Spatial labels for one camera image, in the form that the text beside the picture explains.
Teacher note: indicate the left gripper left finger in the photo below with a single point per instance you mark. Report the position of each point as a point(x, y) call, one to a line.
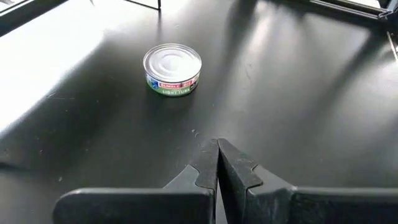
point(186, 205)

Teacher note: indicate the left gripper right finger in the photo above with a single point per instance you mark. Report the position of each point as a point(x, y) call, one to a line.
point(242, 174)

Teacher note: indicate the green label silver-lid can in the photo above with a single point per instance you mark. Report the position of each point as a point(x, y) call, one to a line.
point(172, 70)

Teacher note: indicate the black table mat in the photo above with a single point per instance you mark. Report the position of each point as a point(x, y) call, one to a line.
point(280, 109)

